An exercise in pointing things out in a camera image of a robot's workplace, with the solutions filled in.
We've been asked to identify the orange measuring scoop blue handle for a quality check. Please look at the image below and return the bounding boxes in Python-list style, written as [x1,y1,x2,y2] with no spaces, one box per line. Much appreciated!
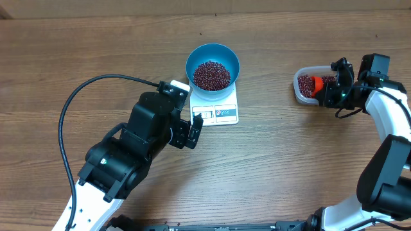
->
[311,76,324,98]

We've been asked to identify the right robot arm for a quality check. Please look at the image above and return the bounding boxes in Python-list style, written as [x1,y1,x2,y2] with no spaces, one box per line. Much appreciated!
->
[294,53,410,230]

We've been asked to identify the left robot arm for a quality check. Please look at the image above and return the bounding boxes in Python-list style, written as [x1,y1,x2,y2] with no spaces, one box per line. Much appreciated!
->
[53,90,203,230]

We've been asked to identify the white kitchen scale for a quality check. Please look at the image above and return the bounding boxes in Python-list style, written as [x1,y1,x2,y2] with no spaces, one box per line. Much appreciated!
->
[189,83,239,126]

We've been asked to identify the red beans in bowl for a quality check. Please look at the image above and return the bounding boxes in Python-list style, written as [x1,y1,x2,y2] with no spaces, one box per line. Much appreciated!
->
[193,61,231,91]

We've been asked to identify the blue bowl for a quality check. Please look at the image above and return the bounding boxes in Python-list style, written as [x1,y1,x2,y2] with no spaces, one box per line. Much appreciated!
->
[185,43,240,87]

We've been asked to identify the clear plastic container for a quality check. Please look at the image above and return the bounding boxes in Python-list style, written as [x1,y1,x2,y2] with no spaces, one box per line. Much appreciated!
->
[293,65,337,106]

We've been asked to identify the left black cable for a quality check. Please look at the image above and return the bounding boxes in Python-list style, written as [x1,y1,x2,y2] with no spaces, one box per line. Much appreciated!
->
[57,74,161,231]

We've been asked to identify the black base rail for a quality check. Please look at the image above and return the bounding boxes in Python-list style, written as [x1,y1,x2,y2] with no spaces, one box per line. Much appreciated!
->
[102,214,309,231]

